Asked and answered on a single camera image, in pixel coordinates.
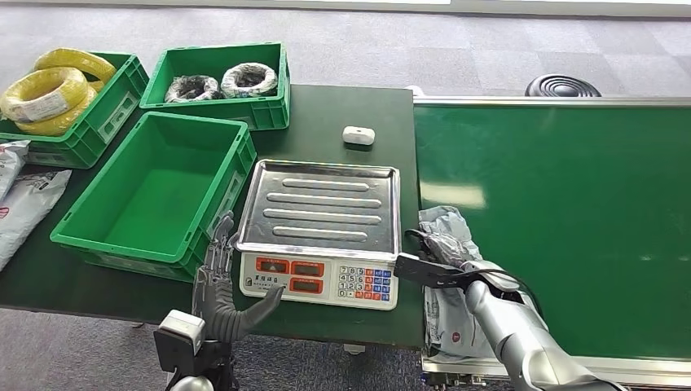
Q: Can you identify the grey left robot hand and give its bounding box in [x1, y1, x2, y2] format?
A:
[191, 209, 285, 345]

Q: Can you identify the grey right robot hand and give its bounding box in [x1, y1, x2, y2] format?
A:
[416, 229, 486, 271]

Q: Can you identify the grey plastic mailer package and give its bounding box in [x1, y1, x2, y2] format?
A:
[417, 204, 542, 363]

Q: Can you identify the green conveyor belt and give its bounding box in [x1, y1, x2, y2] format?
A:
[412, 95, 691, 391]

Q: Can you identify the empty green plastic crate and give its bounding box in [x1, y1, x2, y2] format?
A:
[49, 111, 258, 283]

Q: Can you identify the electronic scale with steel tray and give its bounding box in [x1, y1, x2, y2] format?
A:
[235, 158, 403, 312]

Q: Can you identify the small white device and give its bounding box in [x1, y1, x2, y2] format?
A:
[341, 125, 376, 147]

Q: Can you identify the green crate with wrapped coils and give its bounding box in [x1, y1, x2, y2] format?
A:
[139, 42, 292, 132]

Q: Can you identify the black ribbed round base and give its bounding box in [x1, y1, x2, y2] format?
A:
[524, 72, 602, 99]

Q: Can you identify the white plastic mailer bag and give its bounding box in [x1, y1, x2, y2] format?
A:
[0, 169, 73, 275]
[0, 139, 31, 204]

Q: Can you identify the green crate with yellow coils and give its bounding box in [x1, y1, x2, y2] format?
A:
[0, 51, 151, 170]

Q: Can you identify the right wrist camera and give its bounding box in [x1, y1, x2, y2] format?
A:
[393, 252, 472, 291]

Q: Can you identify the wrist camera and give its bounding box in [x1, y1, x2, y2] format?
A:
[393, 252, 472, 291]
[153, 310, 207, 373]

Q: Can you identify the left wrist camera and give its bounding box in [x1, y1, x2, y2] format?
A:
[153, 310, 207, 373]

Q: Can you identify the black wrapped wire coil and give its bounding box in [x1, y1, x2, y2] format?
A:
[164, 74, 223, 104]

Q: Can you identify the white wrapped wire coil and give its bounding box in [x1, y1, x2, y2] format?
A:
[220, 62, 279, 100]

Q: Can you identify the yellow wire coil with label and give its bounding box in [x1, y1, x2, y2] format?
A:
[0, 67, 90, 125]

